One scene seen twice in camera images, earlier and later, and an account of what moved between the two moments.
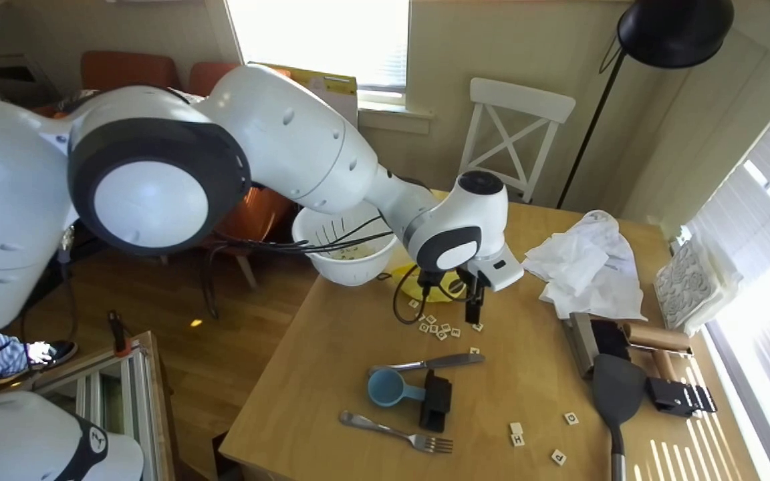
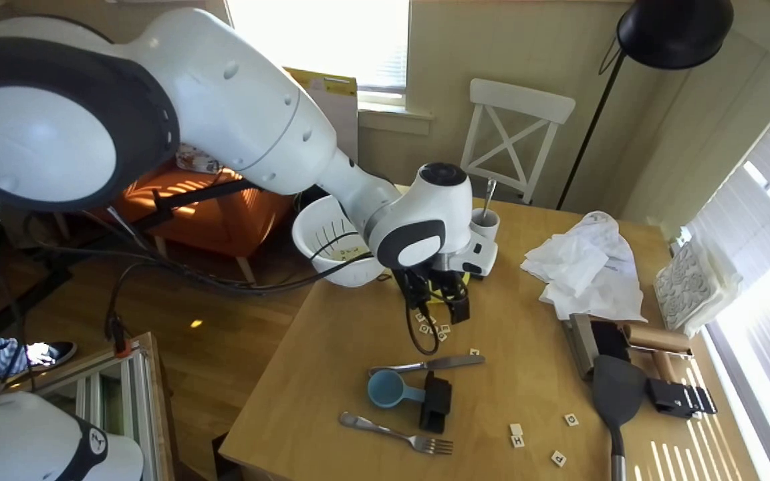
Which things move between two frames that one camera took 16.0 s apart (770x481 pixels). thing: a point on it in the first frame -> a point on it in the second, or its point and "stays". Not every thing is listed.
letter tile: x=517 y=435 stays
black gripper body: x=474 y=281 -> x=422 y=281
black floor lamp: x=661 y=33 stays
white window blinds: x=764 y=220 stays
